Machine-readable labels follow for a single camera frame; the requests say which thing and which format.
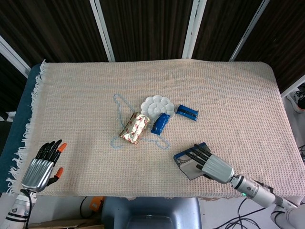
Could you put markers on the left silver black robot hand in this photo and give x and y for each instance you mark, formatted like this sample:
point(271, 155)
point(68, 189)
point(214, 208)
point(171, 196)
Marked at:
point(37, 174)

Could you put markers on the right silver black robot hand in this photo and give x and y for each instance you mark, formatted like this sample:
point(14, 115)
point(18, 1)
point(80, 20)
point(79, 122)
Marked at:
point(216, 170)

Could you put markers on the grey blue-edged pouch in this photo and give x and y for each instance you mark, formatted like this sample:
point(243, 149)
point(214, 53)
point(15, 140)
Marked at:
point(190, 170)

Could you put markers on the eyeglasses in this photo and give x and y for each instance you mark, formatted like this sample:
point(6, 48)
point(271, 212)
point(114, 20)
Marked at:
point(184, 162)

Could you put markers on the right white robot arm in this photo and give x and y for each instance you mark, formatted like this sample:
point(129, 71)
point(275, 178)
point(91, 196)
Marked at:
point(255, 190)

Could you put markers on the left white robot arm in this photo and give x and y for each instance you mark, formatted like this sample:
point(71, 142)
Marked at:
point(16, 211)

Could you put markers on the brown cardboard box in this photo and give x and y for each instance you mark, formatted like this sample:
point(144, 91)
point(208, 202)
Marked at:
point(59, 224)

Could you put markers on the blue snack packet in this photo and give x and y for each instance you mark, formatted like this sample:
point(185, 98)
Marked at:
point(160, 124)
point(187, 112)

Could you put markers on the orange device on floor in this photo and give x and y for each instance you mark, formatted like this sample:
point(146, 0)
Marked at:
point(96, 204)

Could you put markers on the grey blue chair seat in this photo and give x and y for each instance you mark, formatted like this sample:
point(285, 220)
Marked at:
point(152, 212)

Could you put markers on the white flower paint palette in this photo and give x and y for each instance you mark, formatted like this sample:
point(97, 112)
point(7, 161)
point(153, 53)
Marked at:
point(156, 106)

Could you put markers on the gold foil red print package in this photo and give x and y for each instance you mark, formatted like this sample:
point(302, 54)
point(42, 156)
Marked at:
point(134, 128)

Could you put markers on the beige waffle fringed blanket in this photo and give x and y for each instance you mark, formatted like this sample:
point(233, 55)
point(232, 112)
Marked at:
point(95, 90)

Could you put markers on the white black sneaker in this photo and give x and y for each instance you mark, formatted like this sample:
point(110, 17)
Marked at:
point(298, 101)

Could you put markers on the white partition frame post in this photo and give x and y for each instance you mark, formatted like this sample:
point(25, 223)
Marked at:
point(249, 31)
point(294, 87)
point(194, 28)
point(13, 56)
point(102, 28)

